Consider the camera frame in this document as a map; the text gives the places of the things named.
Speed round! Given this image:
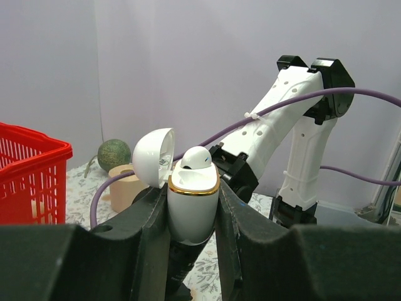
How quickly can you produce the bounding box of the green melon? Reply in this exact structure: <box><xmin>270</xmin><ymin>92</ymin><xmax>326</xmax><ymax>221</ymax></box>
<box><xmin>84</xmin><ymin>139</ymin><xmax>132</xmax><ymax>178</ymax></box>

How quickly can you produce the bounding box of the white wireless earbud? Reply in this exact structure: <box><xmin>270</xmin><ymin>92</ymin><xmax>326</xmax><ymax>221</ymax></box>
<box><xmin>180</xmin><ymin>146</ymin><xmax>212</xmax><ymax>169</ymax></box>

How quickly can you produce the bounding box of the red plastic shopping basket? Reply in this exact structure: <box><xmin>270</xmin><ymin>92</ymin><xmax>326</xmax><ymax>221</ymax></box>
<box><xmin>1</xmin><ymin>123</ymin><xmax>73</xmax><ymax>225</ymax></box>

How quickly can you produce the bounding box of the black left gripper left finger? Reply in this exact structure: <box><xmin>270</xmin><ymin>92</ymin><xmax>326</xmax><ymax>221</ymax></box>
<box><xmin>1</xmin><ymin>188</ymin><xmax>170</xmax><ymax>300</ymax></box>

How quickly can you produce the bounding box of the beige tape roll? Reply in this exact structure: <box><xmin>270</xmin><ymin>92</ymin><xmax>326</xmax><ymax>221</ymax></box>
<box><xmin>109</xmin><ymin>175</ymin><xmax>148</xmax><ymax>213</ymax></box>

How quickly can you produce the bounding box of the floral patterned table mat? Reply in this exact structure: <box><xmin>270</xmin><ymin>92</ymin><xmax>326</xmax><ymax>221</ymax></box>
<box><xmin>64</xmin><ymin>166</ymin><xmax>276</xmax><ymax>301</ymax></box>

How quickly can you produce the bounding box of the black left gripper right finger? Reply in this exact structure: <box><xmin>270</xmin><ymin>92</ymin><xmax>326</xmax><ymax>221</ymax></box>
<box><xmin>216</xmin><ymin>182</ymin><xmax>400</xmax><ymax>300</ymax></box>

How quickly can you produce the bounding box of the white earbud charging case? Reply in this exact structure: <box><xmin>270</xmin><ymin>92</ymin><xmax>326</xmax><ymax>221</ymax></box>
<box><xmin>132</xmin><ymin>128</ymin><xmax>221</xmax><ymax>246</ymax></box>

